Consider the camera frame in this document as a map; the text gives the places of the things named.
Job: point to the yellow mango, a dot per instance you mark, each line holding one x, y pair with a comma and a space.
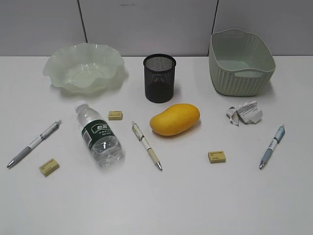
175, 120

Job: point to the clear water bottle green label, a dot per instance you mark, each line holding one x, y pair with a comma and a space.
102, 143

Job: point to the white waste paper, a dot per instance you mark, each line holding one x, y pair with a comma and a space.
247, 112

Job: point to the blue and white pen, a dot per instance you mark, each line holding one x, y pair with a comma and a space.
274, 142

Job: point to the beige and white pen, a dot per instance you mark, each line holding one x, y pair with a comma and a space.
140, 136

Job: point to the yellow eraser near bottle cap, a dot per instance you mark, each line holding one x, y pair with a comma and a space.
115, 115

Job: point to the black mesh pen holder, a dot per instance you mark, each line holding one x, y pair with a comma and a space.
159, 77

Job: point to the yellow eraser right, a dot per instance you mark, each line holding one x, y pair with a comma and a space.
216, 157

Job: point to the translucent green wavy plate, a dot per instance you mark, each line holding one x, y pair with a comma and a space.
86, 68

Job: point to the pale green woven basket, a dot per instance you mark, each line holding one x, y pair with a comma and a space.
240, 63

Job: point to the grey and white pen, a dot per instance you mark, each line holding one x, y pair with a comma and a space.
28, 149

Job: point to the yellow eraser front left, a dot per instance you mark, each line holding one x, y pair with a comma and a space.
49, 167

